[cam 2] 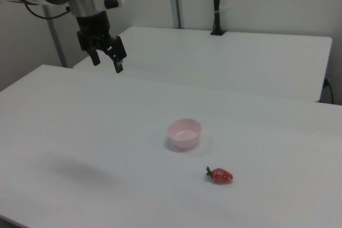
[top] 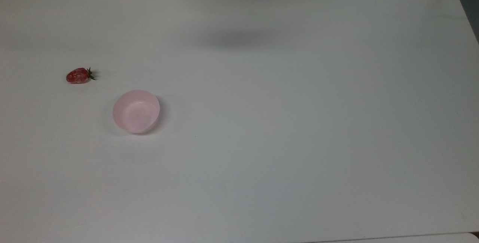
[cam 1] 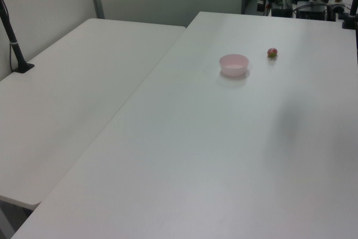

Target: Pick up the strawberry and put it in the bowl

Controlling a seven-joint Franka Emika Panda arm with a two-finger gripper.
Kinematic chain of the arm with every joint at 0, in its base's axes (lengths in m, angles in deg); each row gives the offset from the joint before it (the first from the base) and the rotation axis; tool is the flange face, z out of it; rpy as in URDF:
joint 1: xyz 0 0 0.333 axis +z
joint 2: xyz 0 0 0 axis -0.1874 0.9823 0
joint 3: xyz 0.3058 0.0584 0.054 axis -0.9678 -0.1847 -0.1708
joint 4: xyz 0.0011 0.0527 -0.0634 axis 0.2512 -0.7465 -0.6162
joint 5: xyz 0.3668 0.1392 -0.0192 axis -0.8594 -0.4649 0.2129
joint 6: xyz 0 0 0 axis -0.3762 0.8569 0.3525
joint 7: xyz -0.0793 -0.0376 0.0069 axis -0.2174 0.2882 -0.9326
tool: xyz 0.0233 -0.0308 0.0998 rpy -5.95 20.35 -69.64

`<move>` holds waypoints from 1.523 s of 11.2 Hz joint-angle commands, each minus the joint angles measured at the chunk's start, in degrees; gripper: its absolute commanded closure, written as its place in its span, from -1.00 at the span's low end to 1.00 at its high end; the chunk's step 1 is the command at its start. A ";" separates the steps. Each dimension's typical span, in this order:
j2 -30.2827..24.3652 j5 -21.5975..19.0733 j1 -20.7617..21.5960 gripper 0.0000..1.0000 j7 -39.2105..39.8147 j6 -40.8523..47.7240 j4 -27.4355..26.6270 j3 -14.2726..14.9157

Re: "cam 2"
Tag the pink plastic bowl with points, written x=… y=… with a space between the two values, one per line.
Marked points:
x=184 y=135

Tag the white side table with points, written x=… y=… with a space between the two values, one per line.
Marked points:
x=227 y=62

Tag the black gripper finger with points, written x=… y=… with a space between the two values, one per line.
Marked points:
x=118 y=51
x=95 y=58

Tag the thin grey metal frame post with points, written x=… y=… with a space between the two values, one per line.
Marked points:
x=54 y=38

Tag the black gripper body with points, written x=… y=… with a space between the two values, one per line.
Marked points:
x=93 y=25

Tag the black pole with base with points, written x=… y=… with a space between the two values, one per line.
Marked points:
x=217 y=1

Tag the red toy strawberry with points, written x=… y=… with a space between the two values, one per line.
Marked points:
x=220 y=176

